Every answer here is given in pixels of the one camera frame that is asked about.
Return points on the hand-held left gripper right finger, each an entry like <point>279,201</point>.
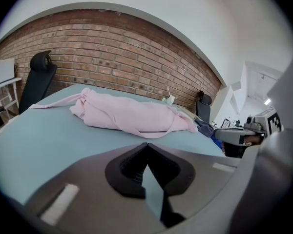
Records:
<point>205,179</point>

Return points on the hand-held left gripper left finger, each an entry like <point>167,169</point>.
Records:
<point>88,191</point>

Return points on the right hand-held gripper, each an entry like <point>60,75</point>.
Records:
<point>258,125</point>

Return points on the pink robe garment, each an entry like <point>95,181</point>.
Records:
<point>124,113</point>

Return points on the person's right hand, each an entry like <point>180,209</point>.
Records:
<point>253,140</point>

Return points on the bright blue cloth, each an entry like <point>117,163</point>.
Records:
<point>219,144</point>

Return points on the dark navy cloth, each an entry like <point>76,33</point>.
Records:
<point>205,128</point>

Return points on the white enamel mug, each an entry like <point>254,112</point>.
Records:
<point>171,100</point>

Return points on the green note pad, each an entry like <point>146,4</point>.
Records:
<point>164,100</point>

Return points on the white toothbrush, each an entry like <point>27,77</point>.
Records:
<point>168,91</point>

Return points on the black office chair with boxes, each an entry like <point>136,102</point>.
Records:
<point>37,82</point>

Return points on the white shelf unit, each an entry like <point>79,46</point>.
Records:
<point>2,72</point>

